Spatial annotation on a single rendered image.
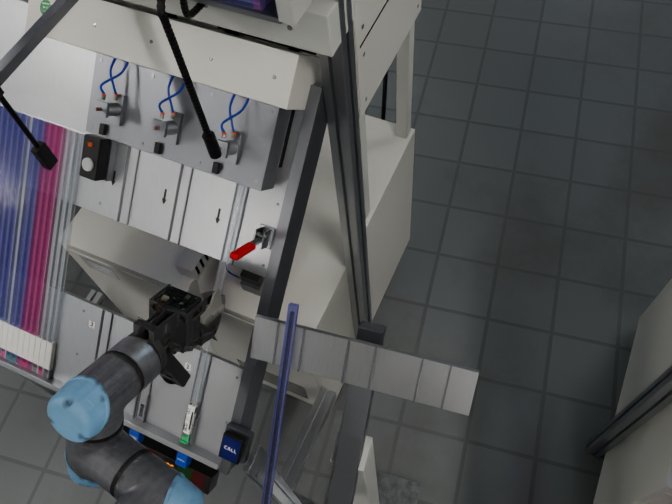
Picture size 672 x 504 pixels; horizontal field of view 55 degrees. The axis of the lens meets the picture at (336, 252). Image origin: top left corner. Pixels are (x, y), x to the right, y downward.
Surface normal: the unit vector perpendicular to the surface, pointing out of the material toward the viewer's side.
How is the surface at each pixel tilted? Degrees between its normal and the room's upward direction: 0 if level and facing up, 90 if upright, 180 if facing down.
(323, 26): 90
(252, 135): 44
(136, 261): 0
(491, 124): 0
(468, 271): 0
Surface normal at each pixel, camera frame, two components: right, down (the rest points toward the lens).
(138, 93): -0.34, 0.20
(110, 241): -0.07, -0.49
